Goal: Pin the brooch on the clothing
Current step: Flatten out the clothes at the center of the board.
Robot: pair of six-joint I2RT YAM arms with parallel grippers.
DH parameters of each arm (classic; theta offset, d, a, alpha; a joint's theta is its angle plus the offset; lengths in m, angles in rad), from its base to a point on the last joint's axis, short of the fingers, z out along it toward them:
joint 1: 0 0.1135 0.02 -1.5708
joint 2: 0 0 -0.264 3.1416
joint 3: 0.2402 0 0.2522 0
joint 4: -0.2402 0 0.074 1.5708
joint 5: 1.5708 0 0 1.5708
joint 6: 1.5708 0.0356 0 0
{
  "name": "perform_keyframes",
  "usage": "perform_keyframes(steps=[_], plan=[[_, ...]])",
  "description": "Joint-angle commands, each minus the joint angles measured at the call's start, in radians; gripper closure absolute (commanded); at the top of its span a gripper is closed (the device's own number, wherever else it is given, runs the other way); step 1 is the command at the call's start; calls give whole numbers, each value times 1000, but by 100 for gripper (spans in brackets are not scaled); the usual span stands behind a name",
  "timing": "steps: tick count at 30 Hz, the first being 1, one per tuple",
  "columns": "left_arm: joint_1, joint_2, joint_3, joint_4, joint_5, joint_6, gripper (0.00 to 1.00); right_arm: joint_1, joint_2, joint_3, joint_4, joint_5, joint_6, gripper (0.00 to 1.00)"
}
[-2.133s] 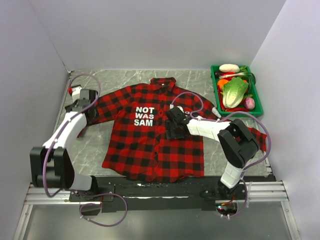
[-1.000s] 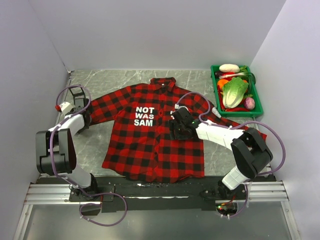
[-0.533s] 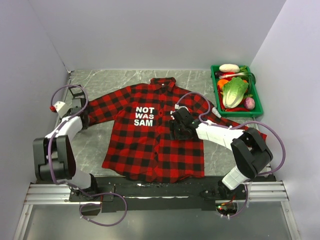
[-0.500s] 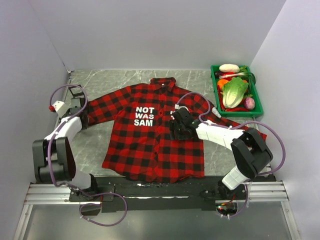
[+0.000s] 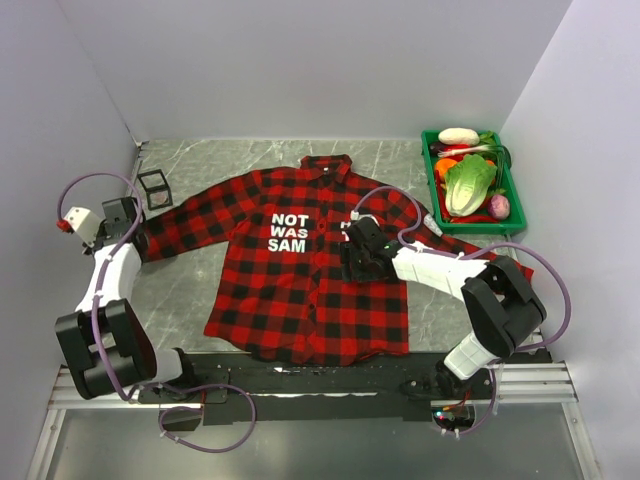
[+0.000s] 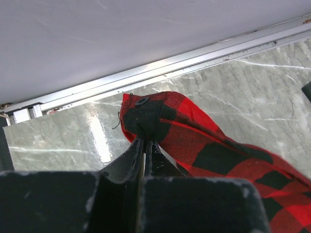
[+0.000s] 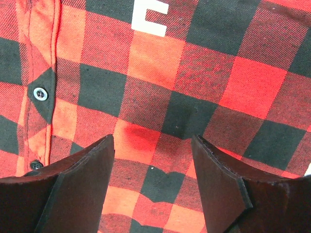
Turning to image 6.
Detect aluminium table edge rail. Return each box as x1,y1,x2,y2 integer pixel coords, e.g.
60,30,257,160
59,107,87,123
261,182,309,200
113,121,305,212
0,15,311,125

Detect red black plaid shirt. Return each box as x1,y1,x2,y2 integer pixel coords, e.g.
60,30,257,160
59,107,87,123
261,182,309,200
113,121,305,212
120,91,311,233

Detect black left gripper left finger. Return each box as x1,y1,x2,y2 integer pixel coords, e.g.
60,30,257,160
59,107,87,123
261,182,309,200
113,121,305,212
0,138,145,233

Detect black brooch display box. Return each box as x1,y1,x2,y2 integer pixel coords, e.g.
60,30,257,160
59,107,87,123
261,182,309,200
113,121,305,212
301,82,311,102

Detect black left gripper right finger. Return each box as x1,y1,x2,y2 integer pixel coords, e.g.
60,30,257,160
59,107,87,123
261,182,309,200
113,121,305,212
142,141,271,233

